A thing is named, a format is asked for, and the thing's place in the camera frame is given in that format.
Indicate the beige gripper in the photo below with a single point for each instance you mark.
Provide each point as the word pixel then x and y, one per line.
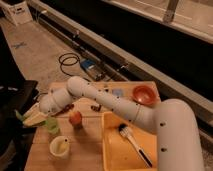
pixel 34 116

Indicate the green pepper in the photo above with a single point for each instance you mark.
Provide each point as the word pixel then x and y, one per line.
pixel 19 116

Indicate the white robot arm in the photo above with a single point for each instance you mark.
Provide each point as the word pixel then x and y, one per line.
pixel 173 121

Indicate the green plastic cup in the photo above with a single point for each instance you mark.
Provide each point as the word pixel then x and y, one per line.
pixel 51 125

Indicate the black chair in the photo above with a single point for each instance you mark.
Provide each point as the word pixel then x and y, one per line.
pixel 16 95

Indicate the bunch of dark grapes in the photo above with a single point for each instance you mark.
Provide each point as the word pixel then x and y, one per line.
pixel 66 109

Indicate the orange peach fruit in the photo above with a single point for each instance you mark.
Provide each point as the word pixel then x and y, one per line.
pixel 75 118

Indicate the brown bread slice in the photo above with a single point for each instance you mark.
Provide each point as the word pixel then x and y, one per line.
pixel 96 108

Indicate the blue power box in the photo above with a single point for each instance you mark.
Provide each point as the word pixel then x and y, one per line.
pixel 92 70

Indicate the blue sponge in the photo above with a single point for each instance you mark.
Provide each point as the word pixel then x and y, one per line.
pixel 117 92

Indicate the yellow plastic tub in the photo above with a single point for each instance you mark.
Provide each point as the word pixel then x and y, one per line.
pixel 118 153

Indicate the white cardboard box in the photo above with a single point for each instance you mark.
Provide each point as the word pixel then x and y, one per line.
pixel 18 13

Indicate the orange bowl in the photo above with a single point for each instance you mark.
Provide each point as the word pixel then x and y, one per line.
pixel 144 95

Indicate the black handled dish brush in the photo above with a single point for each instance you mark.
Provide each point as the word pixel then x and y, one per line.
pixel 126 132

